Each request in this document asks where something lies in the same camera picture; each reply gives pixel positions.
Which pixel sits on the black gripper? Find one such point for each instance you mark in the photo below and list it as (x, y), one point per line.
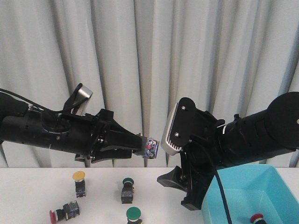
(95, 138)
(199, 157)

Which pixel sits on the yellow push button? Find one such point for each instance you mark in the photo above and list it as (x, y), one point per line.
(148, 149)
(79, 178)

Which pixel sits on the red push button front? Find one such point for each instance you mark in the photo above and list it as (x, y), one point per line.
(258, 218)

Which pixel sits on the red push button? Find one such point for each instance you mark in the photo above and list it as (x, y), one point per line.
(258, 218)
(70, 210)

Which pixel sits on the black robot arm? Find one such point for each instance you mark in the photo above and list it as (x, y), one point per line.
(266, 134)
(31, 125)

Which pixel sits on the light blue plastic box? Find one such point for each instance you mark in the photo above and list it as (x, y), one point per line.
(254, 188)

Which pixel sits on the green push button far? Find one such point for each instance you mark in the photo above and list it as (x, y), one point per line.
(127, 192)

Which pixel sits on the green push button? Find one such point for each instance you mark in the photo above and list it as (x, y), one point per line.
(133, 215)
(127, 192)

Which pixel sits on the green push button near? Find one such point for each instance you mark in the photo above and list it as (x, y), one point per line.
(133, 215)

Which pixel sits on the red push button lying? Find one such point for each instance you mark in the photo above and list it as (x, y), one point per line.
(70, 210)

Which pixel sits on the grey pleated curtain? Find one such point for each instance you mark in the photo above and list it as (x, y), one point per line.
(139, 57)

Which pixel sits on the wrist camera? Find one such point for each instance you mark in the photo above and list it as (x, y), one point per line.
(78, 100)
(178, 128)

